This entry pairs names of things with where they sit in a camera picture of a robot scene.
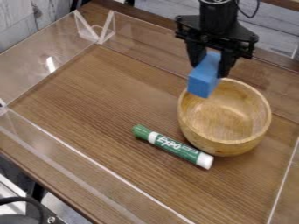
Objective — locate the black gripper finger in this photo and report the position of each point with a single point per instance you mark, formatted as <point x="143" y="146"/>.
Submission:
<point x="197" y="52"/>
<point x="228" y="62"/>

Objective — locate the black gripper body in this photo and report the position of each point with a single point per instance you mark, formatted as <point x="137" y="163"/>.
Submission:
<point x="217" y="35"/>

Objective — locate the blue rectangular block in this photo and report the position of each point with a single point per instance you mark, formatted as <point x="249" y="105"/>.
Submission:
<point x="204" y="78"/>

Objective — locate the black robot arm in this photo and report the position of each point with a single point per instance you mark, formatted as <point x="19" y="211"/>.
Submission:
<point x="225" y="10"/>

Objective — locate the brown wooden bowl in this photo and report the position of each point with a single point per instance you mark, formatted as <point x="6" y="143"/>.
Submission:
<point x="228" y="123"/>

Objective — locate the green Expo marker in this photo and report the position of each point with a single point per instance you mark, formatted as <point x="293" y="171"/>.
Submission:
<point x="173" y="146"/>

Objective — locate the clear acrylic corner bracket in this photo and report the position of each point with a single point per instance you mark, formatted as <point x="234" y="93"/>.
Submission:
<point x="97" y="33"/>

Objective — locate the clear acrylic front wall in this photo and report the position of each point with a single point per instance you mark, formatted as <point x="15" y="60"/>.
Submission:
<point x="103" y="196"/>

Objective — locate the black stand with cable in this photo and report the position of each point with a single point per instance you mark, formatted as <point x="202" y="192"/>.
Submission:
<point x="22" y="198"/>

